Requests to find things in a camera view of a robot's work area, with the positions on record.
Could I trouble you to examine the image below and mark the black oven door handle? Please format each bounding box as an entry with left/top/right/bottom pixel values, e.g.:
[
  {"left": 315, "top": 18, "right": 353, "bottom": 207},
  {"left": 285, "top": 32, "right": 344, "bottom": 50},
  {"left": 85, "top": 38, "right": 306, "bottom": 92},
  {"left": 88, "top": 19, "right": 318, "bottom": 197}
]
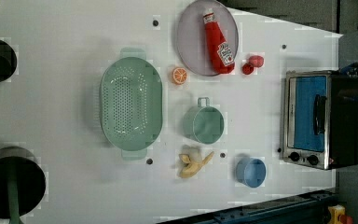
[{"left": 313, "top": 94, "right": 326, "bottom": 135}]

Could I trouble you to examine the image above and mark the green plastic mug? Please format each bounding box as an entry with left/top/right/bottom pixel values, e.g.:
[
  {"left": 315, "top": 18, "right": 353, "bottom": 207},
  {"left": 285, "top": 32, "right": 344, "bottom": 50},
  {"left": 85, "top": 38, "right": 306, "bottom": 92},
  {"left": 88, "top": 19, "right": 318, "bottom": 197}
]
[{"left": 183, "top": 97, "right": 225, "bottom": 145}]

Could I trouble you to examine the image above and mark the orange slice toy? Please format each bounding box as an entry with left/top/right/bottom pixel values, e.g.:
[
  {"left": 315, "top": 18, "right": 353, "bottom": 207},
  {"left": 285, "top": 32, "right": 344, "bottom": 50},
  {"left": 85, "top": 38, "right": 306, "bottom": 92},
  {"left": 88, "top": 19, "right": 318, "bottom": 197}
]
[{"left": 172, "top": 67, "right": 187, "bottom": 85}]

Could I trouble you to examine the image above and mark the green plastic colander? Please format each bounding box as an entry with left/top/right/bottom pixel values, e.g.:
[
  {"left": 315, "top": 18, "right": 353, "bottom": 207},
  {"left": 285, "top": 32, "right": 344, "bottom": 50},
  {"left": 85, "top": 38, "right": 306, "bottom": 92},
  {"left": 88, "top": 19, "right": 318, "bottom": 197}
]
[{"left": 100, "top": 47, "right": 163, "bottom": 161}]

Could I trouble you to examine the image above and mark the peeled banana toy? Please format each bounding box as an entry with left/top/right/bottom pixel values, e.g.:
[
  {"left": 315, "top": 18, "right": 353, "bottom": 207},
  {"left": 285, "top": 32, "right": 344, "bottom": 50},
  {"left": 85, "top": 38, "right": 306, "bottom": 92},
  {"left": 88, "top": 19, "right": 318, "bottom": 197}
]
[{"left": 179, "top": 147, "right": 214, "bottom": 178}]

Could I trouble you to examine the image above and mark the red ketchup bottle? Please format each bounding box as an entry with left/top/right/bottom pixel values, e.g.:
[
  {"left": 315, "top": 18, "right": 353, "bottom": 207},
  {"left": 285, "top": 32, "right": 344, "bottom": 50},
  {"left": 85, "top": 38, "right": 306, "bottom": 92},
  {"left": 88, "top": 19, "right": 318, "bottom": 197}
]
[{"left": 203, "top": 8, "right": 235, "bottom": 74}]

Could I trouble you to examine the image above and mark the grey round plate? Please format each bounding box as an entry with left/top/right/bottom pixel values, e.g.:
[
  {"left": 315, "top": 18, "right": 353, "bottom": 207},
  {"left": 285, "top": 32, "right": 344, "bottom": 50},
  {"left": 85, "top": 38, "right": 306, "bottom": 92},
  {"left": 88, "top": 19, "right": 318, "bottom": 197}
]
[{"left": 176, "top": 0, "right": 239, "bottom": 76}]

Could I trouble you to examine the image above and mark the red strawberry toy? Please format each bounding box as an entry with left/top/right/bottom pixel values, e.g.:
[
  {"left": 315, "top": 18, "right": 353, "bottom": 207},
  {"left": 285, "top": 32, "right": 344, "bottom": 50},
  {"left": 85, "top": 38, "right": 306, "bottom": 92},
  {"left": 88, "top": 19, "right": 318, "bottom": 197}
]
[{"left": 242, "top": 63, "right": 255, "bottom": 75}]

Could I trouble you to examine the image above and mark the blue plastic cup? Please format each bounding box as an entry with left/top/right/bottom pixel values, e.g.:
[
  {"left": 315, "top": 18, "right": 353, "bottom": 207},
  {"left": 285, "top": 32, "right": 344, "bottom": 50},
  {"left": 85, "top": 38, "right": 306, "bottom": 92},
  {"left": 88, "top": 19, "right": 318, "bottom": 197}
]
[{"left": 235, "top": 157, "right": 267, "bottom": 188}]

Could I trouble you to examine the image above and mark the pink strawberry toy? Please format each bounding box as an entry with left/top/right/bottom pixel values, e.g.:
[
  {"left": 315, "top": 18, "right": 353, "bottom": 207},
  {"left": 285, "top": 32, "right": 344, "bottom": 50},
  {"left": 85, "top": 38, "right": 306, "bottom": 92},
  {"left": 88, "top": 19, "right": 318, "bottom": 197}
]
[{"left": 248, "top": 55, "right": 264, "bottom": 67}]

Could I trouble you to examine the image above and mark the black cylinder lower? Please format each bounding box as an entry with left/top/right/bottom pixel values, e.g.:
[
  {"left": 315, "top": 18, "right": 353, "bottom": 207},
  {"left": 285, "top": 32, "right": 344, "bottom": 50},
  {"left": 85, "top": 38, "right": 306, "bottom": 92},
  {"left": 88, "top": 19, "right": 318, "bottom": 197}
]
[{"left": 0, "top": 147, "right": 47, "bottom": 219}]

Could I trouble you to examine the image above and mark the yellow red emergency button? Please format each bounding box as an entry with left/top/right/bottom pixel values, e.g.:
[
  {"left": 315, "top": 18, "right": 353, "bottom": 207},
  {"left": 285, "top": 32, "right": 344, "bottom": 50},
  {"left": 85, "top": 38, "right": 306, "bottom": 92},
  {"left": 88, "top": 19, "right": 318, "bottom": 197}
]
[{"left": 328, "top": 204, "right": 353, "bottom": 224}]

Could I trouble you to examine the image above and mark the blue metal frame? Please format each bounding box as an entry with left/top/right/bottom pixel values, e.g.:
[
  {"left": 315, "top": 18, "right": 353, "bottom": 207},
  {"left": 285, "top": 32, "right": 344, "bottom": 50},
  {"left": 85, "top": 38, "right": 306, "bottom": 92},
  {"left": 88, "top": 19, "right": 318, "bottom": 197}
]
[{"left": 159, "top": 190, "right": 337, "bottom": 224}]

